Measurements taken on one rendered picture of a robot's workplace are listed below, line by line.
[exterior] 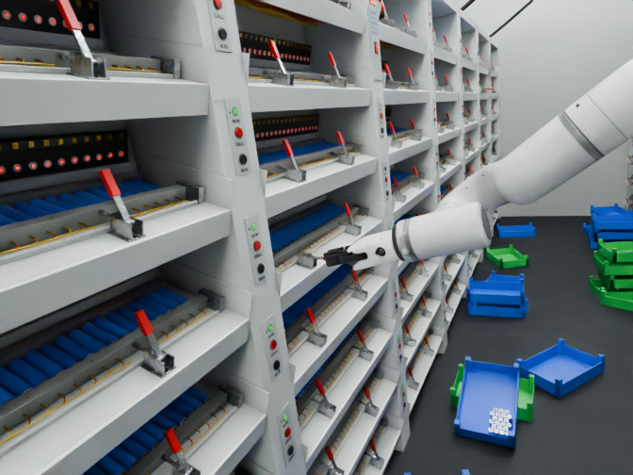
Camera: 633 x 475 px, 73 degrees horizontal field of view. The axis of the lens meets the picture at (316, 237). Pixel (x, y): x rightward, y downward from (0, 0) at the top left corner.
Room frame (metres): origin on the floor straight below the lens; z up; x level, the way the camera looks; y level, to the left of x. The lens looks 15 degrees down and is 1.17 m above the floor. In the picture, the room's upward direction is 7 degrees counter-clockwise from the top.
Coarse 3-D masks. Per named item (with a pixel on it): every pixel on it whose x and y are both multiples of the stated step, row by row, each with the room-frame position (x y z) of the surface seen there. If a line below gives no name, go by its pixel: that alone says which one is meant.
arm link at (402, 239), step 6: (402, 222) 0.79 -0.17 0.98; (408, 222) 0.79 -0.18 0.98; (402, 228) 0.78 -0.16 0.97; (396, 234) 0.78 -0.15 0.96; (402, 234) 0.77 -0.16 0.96; (408, 234) 0.77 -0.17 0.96; (396, 240) 0.79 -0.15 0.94; (402, 240) 0.77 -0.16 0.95; (408, 240) 0.77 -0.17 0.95; (402, 246) 0.77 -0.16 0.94; (408, 246) 0.76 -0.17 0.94; (402, 252) 0.77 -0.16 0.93; (408, 252) 0.76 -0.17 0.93; (408, 258) 0.77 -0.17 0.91; (414, 258) 0.77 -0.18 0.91
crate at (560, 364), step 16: (544, 352) 1.74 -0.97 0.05; (560, 352) 1.77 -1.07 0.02; (576, 352) 1.71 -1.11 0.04; (528, 368) 1.69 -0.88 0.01; (544, 368) 1.68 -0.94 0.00; (560, 368) 1.67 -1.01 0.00; (576, 368) 1.65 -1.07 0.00; (592, 368) 1.57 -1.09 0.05; (544, 384) 1.54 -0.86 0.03; (560, 384) 1.48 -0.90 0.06; (576, 384) 1.53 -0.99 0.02
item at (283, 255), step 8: (352, 208) 1.29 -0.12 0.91; (344, 216) 1.21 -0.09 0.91; (352, 216) 1.27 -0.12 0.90; (328, 224) 1.13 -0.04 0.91; (336, 224) 1.17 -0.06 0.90; (312, 232) 1.06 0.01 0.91; (320, 232) 1.07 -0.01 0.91; (328, 232) 1.11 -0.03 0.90; (304, 240) 1.00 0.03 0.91; (312, 240) 1.03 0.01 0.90; (288, 248) 0.94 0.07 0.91; (296, 248) 0.96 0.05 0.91; (304, 248) 1.00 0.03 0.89; (312, 248) 1.00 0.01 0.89; (280, 256) 0.90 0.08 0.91; (288, 256) 0.93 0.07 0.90; (280, 264) 0.90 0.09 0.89; (288, 264) 0.90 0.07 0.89
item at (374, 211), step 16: (336, 192) 1.37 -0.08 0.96; (304, 208) 1.24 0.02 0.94; (368, 208) 1.31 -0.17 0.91; (384, 208) 1.29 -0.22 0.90; (368, 224) 1.24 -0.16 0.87; (320, 240) 1.07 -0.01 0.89; (336, 240) 1.08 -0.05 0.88; (352, 240) 1.10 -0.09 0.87; (288, 272) 0.87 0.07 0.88; (304, 272) 0.88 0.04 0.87; (320, 272) 0.93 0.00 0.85; (288, 288) 0.81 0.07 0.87; (304, 288) 0.87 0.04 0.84; (288, 304) 0.81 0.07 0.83
